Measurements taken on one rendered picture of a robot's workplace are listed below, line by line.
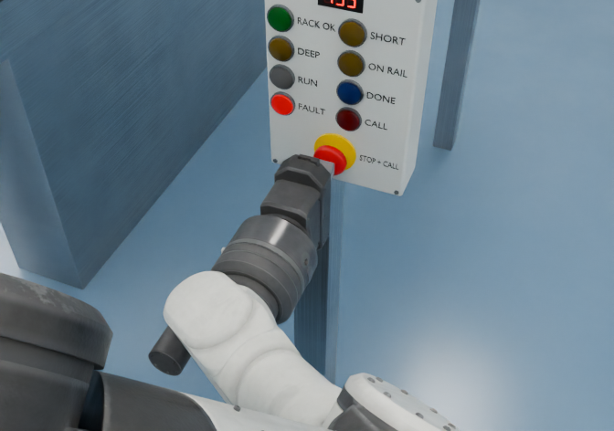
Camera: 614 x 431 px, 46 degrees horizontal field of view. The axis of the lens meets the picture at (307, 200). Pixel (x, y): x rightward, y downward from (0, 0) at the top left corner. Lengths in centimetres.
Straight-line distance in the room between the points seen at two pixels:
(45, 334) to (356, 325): 158
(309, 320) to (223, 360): 64
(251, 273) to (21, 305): 47
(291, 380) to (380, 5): 38
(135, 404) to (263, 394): 30
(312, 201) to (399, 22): 20
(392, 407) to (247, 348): 19
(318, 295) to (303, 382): 62
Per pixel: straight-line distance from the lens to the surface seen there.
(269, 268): 66
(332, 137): 83
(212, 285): 63
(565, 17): 311
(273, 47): 79
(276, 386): 54
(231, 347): 57
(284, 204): 72
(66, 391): 22
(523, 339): 181
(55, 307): 21
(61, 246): 182
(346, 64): 77
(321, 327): 120
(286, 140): 87
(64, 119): 167
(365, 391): 42
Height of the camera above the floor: 140
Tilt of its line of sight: 43 degrees down
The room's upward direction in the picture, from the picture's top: straight up
